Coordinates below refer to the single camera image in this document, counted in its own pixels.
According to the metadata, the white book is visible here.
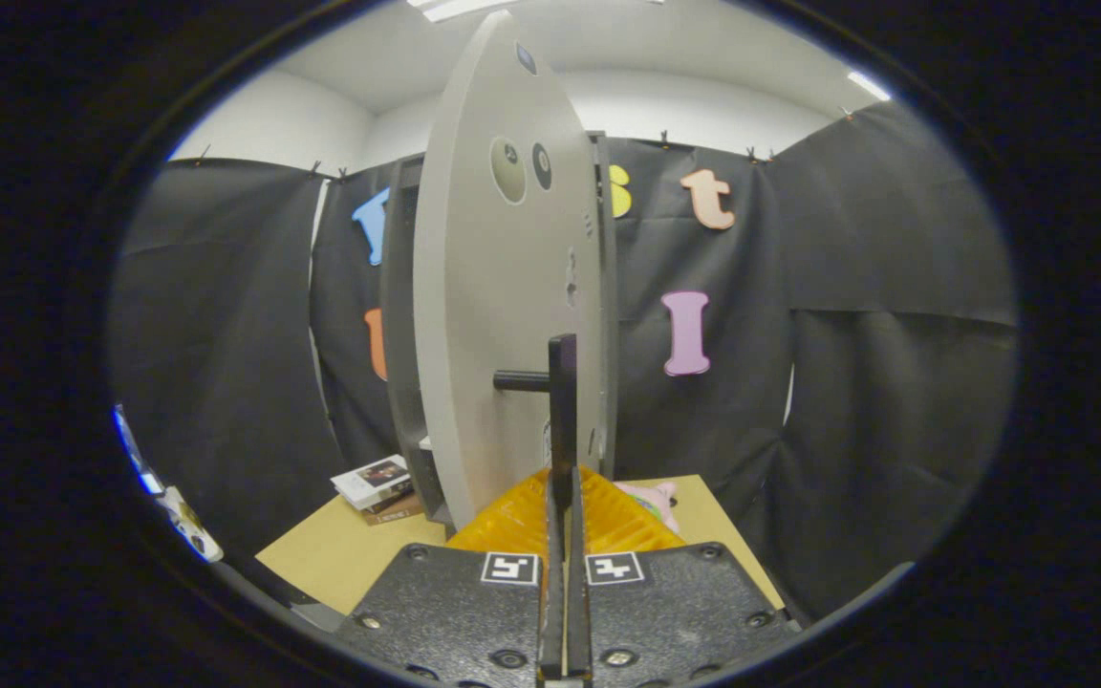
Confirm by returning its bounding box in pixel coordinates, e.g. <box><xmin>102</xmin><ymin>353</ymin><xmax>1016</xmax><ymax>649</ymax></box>
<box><xmin>331</xmin><ymin>454</ymin><xmax>415</xmax><ymax>510</ymax></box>

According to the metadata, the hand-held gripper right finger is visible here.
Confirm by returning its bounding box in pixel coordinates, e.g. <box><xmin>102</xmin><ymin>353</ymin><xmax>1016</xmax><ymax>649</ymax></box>
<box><xmin>566</xmin><ymin>465</ymin><xmax>805</xmax><ymax>688</ymax></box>

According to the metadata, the grey shoe cabinet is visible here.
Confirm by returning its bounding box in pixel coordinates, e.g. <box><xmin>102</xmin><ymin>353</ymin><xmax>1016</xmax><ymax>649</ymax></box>
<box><xmin>379</xmin><ymin>132</ymin><xmax>619</xmax><ymax>525</ymax></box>

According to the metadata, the black door handle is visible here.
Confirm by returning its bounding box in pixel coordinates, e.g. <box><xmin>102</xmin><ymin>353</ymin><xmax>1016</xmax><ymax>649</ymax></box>
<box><xmin>493</xmin><ymin>333</ymin><xmax>579</xmax><ymax>507</ymax></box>

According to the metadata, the black backdrop cloth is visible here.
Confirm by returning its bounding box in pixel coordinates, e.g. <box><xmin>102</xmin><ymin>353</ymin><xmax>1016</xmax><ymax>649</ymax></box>
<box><xmin>109</xmin><ymin>100</ymin><xmax>1021</xmax><ymax>624</ymax></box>

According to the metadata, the small ceiling light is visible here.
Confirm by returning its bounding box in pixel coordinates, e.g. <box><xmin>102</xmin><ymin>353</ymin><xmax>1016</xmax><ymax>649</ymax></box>
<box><xmin>845</xmin><ymin>70</ymin><xmax>894</xmax><ymax>103</ymax></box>

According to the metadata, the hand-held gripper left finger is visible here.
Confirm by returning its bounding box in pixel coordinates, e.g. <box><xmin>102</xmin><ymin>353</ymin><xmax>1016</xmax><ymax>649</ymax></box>
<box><xmin>335</xmin><ymin>465</ymin><xmax>568</xmax><ymax>688</ymax></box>

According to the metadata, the white patterned object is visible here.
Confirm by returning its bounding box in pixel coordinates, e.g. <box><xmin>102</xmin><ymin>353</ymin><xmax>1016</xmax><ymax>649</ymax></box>
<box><xmin>162</xmin><ymin>485</ymin><xmax>225</xmax><ymax>564</ymax></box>

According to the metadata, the pink and green plush toy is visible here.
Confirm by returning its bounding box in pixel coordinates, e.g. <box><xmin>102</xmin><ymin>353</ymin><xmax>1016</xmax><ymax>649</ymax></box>
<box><xmin>614</xmin><ymin>481</ymin><xmax>681</xmax><ymax>534</ymax></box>

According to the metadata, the long ceiling light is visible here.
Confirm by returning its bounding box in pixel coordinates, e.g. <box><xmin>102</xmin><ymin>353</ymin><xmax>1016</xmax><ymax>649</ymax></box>
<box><xmin>407</xmin><ymin>0</ymin><xmax>523</xmax><ymax>23</ymax></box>

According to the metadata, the brown book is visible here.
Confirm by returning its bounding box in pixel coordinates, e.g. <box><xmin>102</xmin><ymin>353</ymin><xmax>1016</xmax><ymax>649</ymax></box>
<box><xmin>359</xmin><ymin>490</ymin><xmax>425</xmax><ymax>527</ymax></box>

